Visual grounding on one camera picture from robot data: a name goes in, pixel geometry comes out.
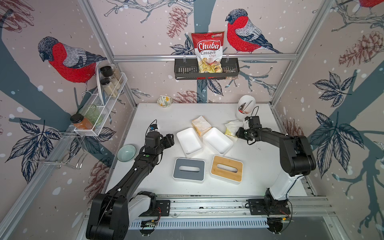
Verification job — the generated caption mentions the grey tissue box lid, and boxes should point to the grey tissue box lid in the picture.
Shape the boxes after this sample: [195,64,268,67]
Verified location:
[173,158,206,183]

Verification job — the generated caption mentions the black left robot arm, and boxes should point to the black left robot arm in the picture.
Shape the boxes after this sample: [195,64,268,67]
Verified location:
[86,131,175,240]

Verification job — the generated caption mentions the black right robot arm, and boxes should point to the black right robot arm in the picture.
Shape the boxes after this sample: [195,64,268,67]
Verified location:
[236,116,317,204]

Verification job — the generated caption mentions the bamboo tissue box lid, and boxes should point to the bamboo tissue box lid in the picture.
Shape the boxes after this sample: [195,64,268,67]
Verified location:
[210,155,244,184]

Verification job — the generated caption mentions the white utensil holder cup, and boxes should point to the white utensil holder cup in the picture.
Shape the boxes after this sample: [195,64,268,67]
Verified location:
[236,95,256,122]

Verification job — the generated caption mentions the floral ceramic bowl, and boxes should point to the floral ceramic bowl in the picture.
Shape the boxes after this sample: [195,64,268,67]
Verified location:
[157,96,173,108]

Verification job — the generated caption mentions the pale green bowl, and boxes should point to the pale green bowl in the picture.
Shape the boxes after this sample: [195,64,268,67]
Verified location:
[117,145,136,163]

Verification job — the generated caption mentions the green glass cup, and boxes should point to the green glass cup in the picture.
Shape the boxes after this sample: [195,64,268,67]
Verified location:
[79,104,104,126]

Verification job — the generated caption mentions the spice jar black lid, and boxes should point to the spice jar black lid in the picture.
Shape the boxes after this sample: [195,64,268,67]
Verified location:
[100,66,121,90]
[100,78,118,98]

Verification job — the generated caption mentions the orange jar black lid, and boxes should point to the orange jar black lid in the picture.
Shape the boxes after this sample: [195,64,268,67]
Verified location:
[70,113,94,130]

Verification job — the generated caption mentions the red Chuba chips bag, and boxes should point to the red Chuba chips bag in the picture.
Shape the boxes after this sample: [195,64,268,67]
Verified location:
[192,32,225,74]

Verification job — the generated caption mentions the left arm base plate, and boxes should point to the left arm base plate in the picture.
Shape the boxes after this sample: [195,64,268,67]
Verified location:
[140,200,171,217]

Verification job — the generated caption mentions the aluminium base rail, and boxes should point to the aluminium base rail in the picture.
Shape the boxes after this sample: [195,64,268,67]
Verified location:
[83,194,334,220]

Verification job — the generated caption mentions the black wall basket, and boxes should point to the black wall basket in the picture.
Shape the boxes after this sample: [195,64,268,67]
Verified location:
[174,58,240,80]

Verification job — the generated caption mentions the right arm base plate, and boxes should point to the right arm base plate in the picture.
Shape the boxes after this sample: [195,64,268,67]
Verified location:
[247,199,291,216]

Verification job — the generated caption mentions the white wire wall shelf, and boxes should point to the white wire wall shelf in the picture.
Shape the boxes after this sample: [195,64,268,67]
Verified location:
[75,66,128,137]

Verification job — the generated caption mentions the aluminium horizontal frame bar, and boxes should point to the aluminium horizontal frame bar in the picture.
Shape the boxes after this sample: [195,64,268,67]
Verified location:
[113,53,298,63]

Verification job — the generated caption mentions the chrome wire rack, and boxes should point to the chrome wire rack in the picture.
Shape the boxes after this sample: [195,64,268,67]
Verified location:
[28,132,89,170]

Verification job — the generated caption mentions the aluminium frame post left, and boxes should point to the aluminium frame post left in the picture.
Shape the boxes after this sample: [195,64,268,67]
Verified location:
[77,0,138,108]

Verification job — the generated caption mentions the aluminium frame post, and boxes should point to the aluminium frame post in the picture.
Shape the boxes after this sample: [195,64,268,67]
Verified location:
[77,0,138,108]
[271,0,335,108]

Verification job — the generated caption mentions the aluminium frame post right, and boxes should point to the aluminium frame post right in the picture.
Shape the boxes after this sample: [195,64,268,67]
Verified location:
[271,0,335,108]

